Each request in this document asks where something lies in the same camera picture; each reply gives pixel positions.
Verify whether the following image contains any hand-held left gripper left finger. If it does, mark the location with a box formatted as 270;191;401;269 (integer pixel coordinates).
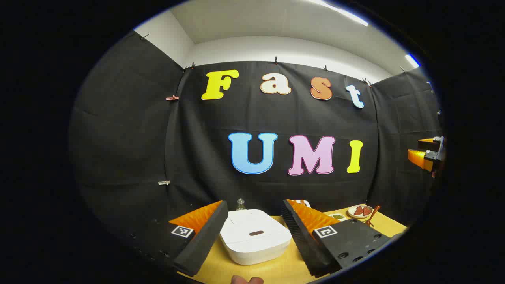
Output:
126;200;229;277

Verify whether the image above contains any white rice cooker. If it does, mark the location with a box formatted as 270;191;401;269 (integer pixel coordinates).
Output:
219;209;293;265

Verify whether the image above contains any white round plate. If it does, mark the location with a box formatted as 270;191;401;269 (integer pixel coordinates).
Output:
348;205;374;219

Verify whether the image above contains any brown wooden spoon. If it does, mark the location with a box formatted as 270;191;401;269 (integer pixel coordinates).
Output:
365;205;381;227

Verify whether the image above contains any row of black clips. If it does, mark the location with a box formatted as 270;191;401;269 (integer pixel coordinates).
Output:
139;33;407;88

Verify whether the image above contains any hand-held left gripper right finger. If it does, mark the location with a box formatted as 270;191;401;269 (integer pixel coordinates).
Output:
282;198;395;278

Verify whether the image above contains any black backdrop cloth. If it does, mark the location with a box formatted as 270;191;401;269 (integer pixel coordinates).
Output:
69;31;446;253

